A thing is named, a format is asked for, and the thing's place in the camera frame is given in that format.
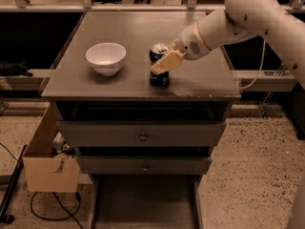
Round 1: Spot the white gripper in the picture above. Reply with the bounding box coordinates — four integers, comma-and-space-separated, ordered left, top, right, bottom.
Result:
151, 22, 212, 74

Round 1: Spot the blue pepsi can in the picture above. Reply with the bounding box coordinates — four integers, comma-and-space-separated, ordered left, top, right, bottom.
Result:
150, 43, 170, 87

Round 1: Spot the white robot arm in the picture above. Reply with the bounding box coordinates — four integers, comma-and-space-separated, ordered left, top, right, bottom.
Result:
189, 0, 305, 229

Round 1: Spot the grey drawer cabinet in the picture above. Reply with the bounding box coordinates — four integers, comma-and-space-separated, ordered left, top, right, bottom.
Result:
41, 10, 241, 177

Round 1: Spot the grey top drawer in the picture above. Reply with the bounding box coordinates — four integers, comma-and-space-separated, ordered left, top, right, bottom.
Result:
57, 121, 226, 147

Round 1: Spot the grey middle drawer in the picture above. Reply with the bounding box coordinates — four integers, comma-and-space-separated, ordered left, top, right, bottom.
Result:
76, 156, 212, 176

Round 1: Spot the grey open bottom drawer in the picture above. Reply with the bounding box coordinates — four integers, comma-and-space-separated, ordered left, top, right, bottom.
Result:
86, 175, 204, 229

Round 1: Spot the white bowl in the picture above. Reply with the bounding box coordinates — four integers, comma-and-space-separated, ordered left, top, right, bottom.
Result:
85, 42, 127, 76

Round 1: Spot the cardboard box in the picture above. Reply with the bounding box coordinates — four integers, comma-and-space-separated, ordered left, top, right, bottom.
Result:
23, 105, 80, 193

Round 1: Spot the black stand bar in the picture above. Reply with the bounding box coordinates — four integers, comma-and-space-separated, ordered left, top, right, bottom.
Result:
0, 145, 27, 224

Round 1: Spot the white cable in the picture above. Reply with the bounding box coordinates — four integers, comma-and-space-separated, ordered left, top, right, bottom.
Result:
237, 38, 267, 92

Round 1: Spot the black object on rail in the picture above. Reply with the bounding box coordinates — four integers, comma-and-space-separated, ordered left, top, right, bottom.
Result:
0, 61, 32, 77

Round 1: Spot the black floor cable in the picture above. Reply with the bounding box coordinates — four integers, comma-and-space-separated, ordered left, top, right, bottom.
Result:
30, 191, 84, 229

